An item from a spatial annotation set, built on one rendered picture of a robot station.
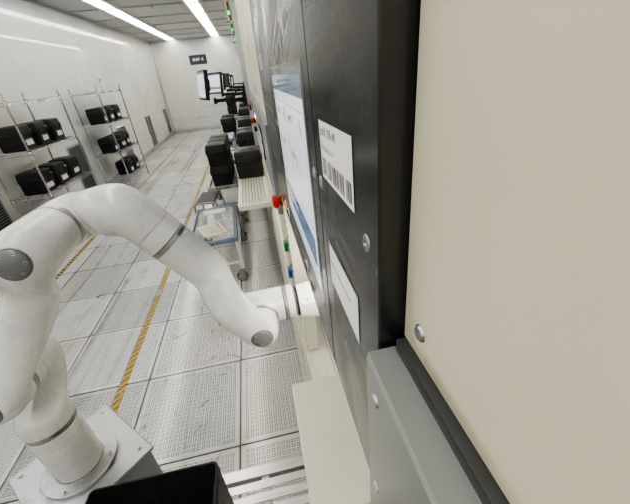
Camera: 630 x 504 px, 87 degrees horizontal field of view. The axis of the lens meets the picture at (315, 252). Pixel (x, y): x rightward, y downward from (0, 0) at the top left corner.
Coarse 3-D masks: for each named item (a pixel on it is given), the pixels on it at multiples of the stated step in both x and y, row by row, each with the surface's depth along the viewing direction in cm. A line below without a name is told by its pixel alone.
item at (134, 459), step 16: (96, 416) 108; (112, 416) 107; (112, 432) 102; (128, 432) 102; (128, 448) 97; (144, 448) 97; (32, 464) 96; (112, 464) 93; (128, 464) 93; (144, 464) 97; (16, 480) 92; (32, 480) 92; (112, 480) 90; (128, 480) 93; (16, 496) 89; (32, 496) 88; (80, 496) 87
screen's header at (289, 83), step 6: (276, 78) 44; (282, 78) 37; (288, 78) 32; (294, 78) 28; (276, 84) 45; (282, 84) 38; (288, 84) 33; (294, 84) 29; (282, 90) 39; (288, 90) 34; (294, 90) 30; (300, 90) 26; (300, 96) 27
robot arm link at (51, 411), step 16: (48, 352) 81; (64, 352) 87; (48, 368) 81; (64, 368) 86; (48, 384) 83; (64, 384) 85; (32, 400) 82; (48, 400) 82; (64, 400) 84; (32, 416) 79; (48, 416) 80; (64, 416) 83; (16, 432) 79; (32, 432) 79; (48, 432) 80
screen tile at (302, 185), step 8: (288, 112) 37; (296, 112) 31; (288, 120) 38; (296, 120) 32; (288, 128) 40; (296, 128) 33; (296, 136) 34; (296, 144) 35; (304, 144) 29; (304, 152) 30; (304, 160) 31; (296, 168) 39; (304, 168) 32; (296, 176) 41; (304, 176) 33; (296, 184) 42; (304, 184) 34; (304, 192) 35; (304, 200) 37; (304, 208) 38; (312, 224) 34
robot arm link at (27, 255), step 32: (32, 224) 58; (64, 224) 63; (0, 256) 54; (32, 256) 55; (64, 256) 62; (0, 288) 60; (32, 288) 58; (0, 320) 66; (32, 320) 67; (0, 352) 67; (32, 352) 70; (0, 384) 68; (32, 384) 74; (0, 416) 69
